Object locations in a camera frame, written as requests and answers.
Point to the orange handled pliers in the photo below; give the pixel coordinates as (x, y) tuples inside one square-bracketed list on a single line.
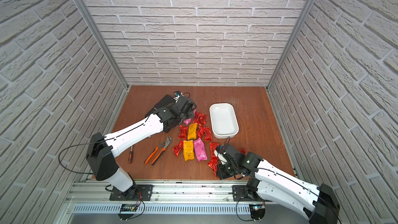
[(158, 151)]

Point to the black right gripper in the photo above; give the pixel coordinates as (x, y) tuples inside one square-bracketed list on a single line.
[(221, 173)]

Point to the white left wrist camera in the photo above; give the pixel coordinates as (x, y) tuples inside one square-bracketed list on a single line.
[(177, 95)]

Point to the controller board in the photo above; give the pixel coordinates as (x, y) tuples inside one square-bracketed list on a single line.
[(257, 211), (128, 211)]

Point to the black plastic tool case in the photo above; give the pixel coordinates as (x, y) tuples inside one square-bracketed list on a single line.
[(164, 116)]

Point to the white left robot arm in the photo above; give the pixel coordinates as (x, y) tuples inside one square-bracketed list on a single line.
[(102, 151)]

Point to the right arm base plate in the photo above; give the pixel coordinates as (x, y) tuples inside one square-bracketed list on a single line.
[(246, 193)]

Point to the left controller board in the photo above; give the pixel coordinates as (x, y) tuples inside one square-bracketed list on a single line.
[(128, 211)]

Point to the aluminium corner post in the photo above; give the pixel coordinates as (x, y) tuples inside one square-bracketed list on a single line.
[(294, 35), (88, 18)]

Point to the red handled ratchet wrench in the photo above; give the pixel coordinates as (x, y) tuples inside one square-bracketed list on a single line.
[(130, 155)]

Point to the white plastic storage box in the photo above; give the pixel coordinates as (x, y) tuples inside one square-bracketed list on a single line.
[(223, 120)]

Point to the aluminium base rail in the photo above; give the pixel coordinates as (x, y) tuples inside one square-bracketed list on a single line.
[(168, 197)]

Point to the right controller board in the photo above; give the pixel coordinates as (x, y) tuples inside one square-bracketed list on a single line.
[(257, 211)]

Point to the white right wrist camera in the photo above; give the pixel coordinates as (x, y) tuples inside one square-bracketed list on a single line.
[(220, 153)]

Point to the red tea bag end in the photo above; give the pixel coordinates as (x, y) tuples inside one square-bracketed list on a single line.
[(200, 118)]

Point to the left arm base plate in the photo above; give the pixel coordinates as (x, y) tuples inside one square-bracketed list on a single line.
[(136, 192)]

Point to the pink foil tea bag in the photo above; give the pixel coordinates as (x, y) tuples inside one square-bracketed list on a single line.
[(199, 150)]

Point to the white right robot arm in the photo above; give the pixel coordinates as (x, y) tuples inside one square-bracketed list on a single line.
[(317, 204)]

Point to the aluminium corner post right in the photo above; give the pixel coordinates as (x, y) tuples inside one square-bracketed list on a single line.
[(294, 35)]

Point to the yellow foil tea bag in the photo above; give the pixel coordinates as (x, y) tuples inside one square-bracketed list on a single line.
[(188, 150)]

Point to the red foil tea bag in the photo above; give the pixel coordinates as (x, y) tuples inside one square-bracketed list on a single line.
[(178, 148)]

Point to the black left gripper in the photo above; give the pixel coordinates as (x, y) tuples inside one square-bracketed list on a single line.
[(189, 108)]

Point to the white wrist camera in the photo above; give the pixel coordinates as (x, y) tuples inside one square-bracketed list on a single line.
[(220, 153), (177, 95)]

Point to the aluminium corner post left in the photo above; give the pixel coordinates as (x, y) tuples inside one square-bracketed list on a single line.
[(88, 18)]

